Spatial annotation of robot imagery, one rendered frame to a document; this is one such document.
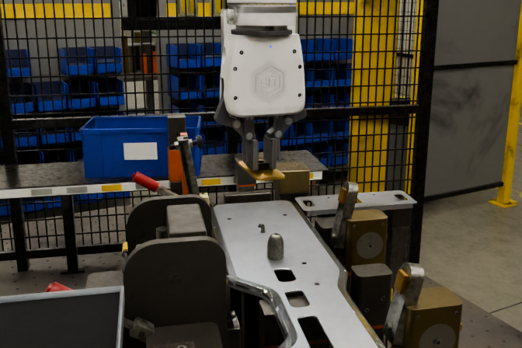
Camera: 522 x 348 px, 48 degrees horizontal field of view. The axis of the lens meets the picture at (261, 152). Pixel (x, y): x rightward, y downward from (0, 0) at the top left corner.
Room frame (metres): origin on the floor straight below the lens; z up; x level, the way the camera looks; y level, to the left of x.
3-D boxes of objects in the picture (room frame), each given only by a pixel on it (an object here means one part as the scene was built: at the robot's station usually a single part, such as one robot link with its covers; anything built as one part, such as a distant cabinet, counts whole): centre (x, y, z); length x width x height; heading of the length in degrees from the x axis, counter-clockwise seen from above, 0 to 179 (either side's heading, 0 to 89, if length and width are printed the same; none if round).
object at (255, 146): (0.72, 0.02, 1.31); 0.03 x 0.03 x 0.07; 19
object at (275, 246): (1.04, -0.03, 1.02); 0.03 x 0.03 x 0.07
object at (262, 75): (0.73, 0.00, 1.40); 0.10 x 0.07 x 0.11; 109
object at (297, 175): (1.46, -0.08, 0.88); 0.08 x 0.08 x 0.36; 11
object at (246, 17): (0.73, 0.00, 1.46); 0.09 x 0.08 x 0.03; 109
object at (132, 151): (1.54, 0.32, 1.10); 0.30 x 0.17 x 0.13; 94
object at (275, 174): (0.72, 0.00, 1.27); 0.08 x 0.04 x 0.01; 19
